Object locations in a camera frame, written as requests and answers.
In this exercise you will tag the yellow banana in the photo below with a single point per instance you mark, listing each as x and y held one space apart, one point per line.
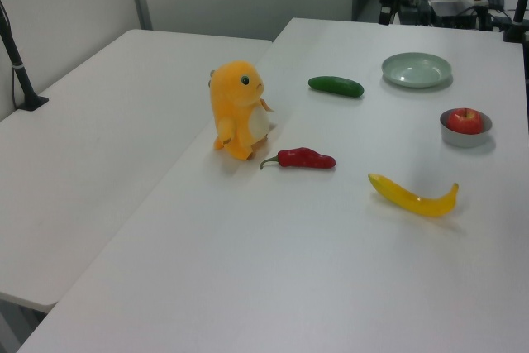
413 202

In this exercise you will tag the pale green plastic plate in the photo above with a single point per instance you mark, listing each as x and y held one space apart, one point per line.
415 70

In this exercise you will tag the green cucumber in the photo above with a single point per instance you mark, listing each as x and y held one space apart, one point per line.
335 85

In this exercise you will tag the red apple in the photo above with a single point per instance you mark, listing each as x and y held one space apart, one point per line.
463 121

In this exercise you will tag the round metal bowl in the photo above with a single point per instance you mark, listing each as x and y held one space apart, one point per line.
465 141

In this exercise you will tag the red chili pepper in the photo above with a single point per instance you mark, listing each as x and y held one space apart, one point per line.
306 158

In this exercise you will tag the orange plush dinosaur toy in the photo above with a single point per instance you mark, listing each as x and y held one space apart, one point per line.
235 113

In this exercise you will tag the black pole with white band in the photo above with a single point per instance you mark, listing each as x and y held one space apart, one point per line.
18 70

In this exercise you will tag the black clamped camera pole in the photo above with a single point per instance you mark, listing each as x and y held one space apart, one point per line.
518 10

